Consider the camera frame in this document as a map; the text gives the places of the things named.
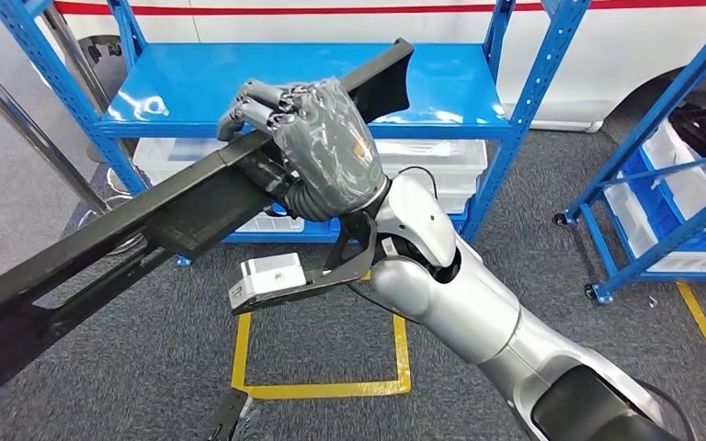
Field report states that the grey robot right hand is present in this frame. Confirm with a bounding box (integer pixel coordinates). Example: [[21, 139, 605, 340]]
[[215, 77, 391, 221]]

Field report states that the long black plastic frame part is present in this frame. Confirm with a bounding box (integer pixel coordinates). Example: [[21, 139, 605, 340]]
[[0, 37, 416, 415]]

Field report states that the blue metal shelf rack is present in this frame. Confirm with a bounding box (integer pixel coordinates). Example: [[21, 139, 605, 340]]
[[0, 0, 592, 269]]

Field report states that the blue wheeled shelf rack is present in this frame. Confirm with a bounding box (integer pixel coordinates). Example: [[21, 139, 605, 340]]
[[552, 0, 706, 306]]

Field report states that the red barrier belt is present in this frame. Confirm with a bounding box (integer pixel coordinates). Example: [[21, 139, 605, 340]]
[[54, 0, 706, 17]]

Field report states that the metal barrier stanchion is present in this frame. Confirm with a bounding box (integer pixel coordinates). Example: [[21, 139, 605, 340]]
[[39, 6, 116, 165], [0, 42, 147, 257]]

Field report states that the black robot left foot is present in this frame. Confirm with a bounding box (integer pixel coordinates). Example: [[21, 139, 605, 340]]
[[205, 389, 263, 441]]

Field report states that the white car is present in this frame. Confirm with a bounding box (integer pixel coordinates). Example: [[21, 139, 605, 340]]
[[54, 0, 706, 134]]

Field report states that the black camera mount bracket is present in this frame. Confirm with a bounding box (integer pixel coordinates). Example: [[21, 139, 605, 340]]
[[231, 211, 379, 316]]

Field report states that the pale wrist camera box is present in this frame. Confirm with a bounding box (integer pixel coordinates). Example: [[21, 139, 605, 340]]
[[229, 252, 307, 309]]

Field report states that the black camera cable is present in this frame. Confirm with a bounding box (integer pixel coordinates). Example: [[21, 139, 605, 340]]
[[347, 282, 418, 321]]

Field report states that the black upper arm cable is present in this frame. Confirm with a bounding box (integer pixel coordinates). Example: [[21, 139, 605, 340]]
[[632, 377, 699, 441]]

